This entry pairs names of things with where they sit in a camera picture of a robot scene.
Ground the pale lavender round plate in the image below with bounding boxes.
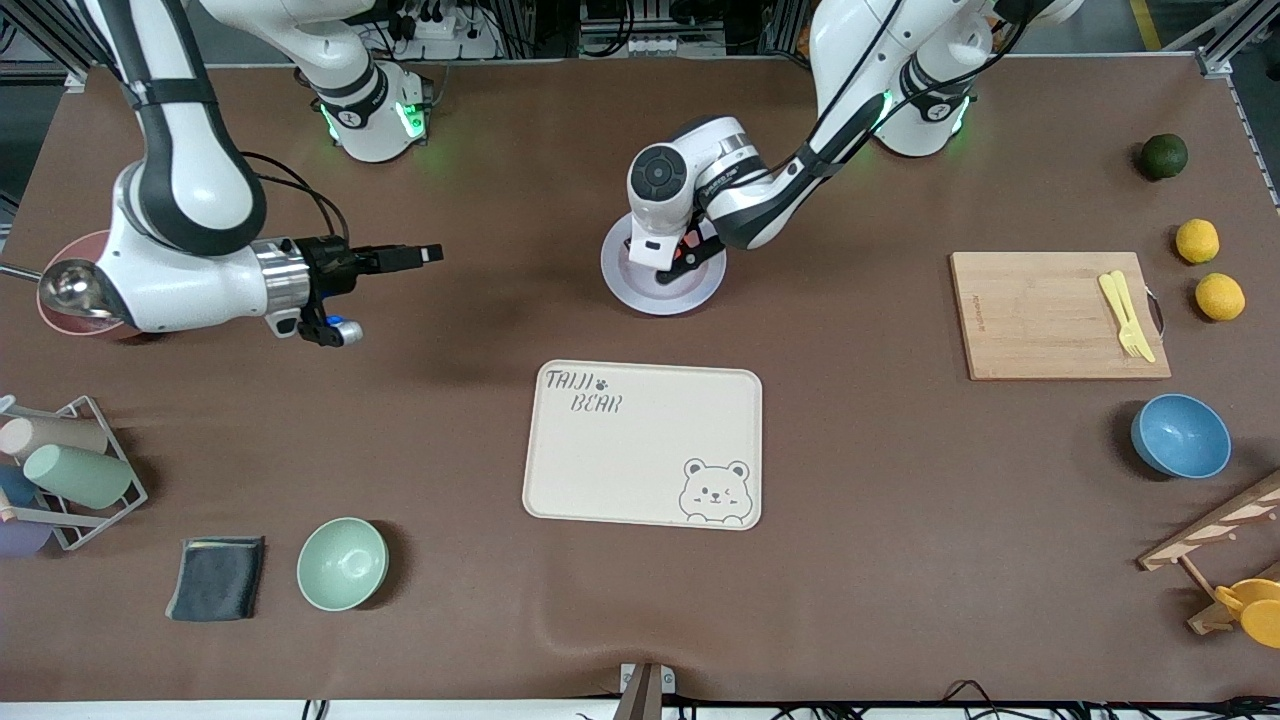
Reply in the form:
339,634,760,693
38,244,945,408
601,210,728,318

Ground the cream tray with bear print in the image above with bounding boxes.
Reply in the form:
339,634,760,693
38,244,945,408
522,360,764,531

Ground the white power strip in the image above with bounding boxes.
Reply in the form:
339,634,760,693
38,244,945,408
579,34,729,59
396,12,503,61

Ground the shiny metal scoop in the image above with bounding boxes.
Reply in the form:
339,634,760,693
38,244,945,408
0,257,113,322

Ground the pink bowl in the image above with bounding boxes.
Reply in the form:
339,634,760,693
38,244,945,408
36,229,143,342

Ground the mint green bowl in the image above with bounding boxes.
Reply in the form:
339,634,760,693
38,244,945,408
296,516,390,613

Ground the beige cup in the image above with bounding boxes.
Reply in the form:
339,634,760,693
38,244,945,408
0,415,110,460

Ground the mint green cup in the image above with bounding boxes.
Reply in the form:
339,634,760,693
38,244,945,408
22,443,136,511

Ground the folded grey cloth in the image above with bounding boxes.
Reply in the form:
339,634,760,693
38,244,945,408
165,536,267,624

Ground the bamboo cutting board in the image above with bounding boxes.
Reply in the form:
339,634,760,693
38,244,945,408
948,250,1173,383

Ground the lavender cup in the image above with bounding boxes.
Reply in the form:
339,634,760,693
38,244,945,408
0,517,54,559

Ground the yellow plastic fork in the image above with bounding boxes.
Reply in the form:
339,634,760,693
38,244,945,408
1097,272,1145,359

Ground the yellow plastic knife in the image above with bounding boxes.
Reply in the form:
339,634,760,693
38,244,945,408
1110,269,1158,365

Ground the dark green lime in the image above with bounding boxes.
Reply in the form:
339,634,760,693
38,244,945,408
1140,132,1191,183

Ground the yellow lemon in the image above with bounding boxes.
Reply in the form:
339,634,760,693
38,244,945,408
1174,217,1222,266
1194,271,1248,323

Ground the blue bowl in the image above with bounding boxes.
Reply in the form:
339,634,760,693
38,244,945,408
1130,393,1234,481

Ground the wooden peg dish rack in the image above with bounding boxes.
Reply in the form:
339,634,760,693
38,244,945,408
1137,469,1280,638

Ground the yellow plastic cup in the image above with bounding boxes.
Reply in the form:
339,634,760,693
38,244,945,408
1214,577,1280,650

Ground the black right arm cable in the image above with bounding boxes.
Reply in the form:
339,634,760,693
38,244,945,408
238,150,352,247

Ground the white wire cup rack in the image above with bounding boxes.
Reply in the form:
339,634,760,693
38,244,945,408
0,394,150,553

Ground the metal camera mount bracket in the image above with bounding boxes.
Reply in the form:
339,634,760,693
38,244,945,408
611,661,678,720

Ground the aluminium frame profile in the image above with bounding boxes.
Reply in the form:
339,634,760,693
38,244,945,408
1160,0,1280,78

